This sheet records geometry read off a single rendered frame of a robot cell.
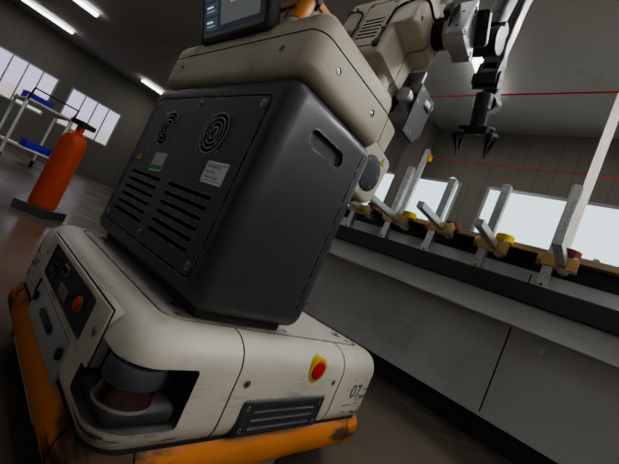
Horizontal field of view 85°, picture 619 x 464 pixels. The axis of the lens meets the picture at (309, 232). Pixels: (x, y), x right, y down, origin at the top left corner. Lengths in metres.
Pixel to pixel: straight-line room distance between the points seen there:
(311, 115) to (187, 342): 0.39
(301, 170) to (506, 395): 1.49
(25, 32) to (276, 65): 12.15
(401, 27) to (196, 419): 1.02
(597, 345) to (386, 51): 1.24
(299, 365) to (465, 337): 1.29
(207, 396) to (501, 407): 1.47
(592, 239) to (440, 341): 3.58
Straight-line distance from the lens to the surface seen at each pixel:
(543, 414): 1.82
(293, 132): 0.54
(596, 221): 5.29
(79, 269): 0.68
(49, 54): 12.67
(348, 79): 0.64
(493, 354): 1.84
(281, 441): 0.75
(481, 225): 1.41
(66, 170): 2.67
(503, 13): 1.32
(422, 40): 1.11
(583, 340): 1.61
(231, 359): 0.55
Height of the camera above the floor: 0.43
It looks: 4 degrees up
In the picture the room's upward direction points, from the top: 24 degrees clockwise
